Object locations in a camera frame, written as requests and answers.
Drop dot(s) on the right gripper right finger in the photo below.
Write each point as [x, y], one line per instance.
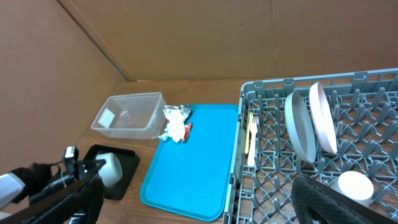
[314, 202]

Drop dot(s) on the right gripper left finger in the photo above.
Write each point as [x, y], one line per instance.
[80, 202]

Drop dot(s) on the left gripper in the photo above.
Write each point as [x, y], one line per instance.
[51, 178]

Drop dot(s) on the grey bowl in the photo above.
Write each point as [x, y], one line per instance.
[111, 172]

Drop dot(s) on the grey plate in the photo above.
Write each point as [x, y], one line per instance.
[299, 127]

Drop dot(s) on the white napkin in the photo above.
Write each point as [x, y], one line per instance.
[174, 129]

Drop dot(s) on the silver foil wrapper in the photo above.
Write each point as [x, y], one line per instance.
[184, 110]

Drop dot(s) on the white plastic fork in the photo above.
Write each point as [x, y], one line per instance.
[252, 147]

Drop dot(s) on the red ketchup packet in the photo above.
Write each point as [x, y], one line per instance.
[187, 128]

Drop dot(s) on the pink plate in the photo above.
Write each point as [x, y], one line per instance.
[322, 119]

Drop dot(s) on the yellow plastic spoon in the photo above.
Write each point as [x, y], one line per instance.
[246, 146]

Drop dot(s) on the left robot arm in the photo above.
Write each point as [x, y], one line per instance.
[18, 184]

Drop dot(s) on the grey dishwasher rack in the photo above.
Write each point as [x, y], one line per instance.
[270, 184]

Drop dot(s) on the black plastic tray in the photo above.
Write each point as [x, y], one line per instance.
[129, 161]

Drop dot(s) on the white cup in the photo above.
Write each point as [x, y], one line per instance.
[355, 186]

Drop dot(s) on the clear plastic bin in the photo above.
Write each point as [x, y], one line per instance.
[132, 116]

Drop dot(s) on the teal serving tray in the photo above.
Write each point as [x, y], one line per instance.
[191, 178]

